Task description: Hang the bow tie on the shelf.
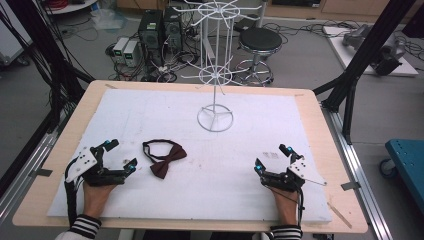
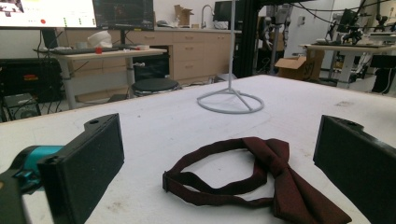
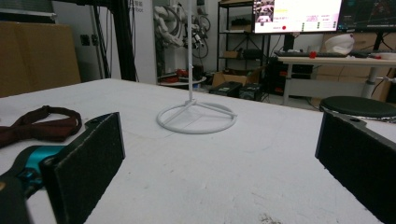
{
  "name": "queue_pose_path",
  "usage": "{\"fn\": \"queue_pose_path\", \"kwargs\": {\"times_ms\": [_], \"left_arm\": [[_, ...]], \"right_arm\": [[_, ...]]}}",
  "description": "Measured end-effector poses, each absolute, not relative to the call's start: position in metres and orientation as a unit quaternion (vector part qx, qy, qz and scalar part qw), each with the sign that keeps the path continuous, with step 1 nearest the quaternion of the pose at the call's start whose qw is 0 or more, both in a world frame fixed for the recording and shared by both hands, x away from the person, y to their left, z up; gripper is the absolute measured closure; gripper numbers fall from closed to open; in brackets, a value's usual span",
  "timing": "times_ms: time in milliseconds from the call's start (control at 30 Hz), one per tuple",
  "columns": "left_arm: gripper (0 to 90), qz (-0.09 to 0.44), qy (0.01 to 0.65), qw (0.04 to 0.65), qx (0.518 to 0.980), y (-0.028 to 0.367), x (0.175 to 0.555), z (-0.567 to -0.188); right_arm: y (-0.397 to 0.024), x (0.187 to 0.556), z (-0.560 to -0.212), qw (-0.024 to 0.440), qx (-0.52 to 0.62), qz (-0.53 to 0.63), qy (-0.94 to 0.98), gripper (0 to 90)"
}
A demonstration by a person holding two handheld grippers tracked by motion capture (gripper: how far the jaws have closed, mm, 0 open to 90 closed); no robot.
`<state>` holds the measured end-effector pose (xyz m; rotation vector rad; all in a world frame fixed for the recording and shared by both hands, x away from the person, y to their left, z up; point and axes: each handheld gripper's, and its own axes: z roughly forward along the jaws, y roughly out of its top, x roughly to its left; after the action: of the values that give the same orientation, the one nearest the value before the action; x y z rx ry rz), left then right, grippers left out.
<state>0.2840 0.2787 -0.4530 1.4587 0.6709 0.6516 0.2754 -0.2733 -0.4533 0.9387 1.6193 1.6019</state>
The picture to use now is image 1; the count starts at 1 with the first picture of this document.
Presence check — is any clear plastic bag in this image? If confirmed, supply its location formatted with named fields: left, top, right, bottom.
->
left=90, top=7, right=128, bottom=33

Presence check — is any black metal stand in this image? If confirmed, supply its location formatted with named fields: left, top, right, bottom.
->
left=312, top=0, right=418, bottom=146
left=0, top=0, right=96, bottom=198

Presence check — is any blue wheeled cart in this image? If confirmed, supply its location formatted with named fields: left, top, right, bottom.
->
left=379, top=138, right=424, bottom=215

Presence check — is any grey machine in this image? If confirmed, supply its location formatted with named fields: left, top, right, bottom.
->
left=341, top=23, right=407, bottom=77

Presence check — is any grey tape strip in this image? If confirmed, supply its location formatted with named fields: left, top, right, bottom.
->
left=28, top=167, right=54, bottom=178
left=340, top=181, right=362, bottom=192

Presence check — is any black round stool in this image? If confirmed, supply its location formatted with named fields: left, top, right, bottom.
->
left=232, top=26, right=284, bottom=87

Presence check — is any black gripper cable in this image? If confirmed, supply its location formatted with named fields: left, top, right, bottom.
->
left=63, top=155, right=81, bottom=228
left=294, top=187, right=306, bottom=228

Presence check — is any white power supply unit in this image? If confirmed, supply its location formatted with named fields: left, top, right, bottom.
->
left=112, top=36, right=131, bottom=65
left=122, top=39, right=141, bottom=68

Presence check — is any white foam board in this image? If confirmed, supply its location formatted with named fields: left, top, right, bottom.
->
left=46, top=87, right=334, bottom=225

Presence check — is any aluminium rail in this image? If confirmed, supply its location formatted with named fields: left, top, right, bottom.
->
left=0, top=111, right=73, bottom=224
left=320, top=102, right=395, bottom=240

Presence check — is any round white table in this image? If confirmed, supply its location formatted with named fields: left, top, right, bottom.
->
left=42, top=0, right=100, bottom=16

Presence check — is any thin wooden stick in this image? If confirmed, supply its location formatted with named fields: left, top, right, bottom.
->
left=326, top=201, right=353, bottom=230

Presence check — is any white floor board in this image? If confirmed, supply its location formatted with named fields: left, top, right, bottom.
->
left=321, top=25, right=420, bottom=78

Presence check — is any black computer tower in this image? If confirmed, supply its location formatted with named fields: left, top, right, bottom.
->
left=162, top=5, right=184, bottom=52
left=137, top=8, right=165, bottom=67

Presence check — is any person's left hand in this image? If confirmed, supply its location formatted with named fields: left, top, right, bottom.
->
left=81, top=181, right=117, bottom=220

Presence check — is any dark red bow tie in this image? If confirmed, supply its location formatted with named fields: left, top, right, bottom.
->
left=142, top=138, right=188, bottom=180

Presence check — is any person's right hand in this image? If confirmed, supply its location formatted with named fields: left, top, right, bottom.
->
left=270, top=187, right=300, bottom=227

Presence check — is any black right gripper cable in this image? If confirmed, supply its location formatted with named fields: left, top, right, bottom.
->
left=294, top=187, right=306, bottom=228

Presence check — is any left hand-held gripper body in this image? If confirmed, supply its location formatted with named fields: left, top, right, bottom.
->
left=64, top=145, right=127, bottom=188

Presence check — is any white wire display rack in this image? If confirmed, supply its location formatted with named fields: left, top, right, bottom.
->
left=171, top=0, right=264, bottom=134

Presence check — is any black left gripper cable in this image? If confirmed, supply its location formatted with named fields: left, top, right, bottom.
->
left=63, top=155, right=81, bottom=228

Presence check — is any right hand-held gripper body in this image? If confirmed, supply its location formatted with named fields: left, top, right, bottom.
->
left=261, top=155, right=328, bottom=194

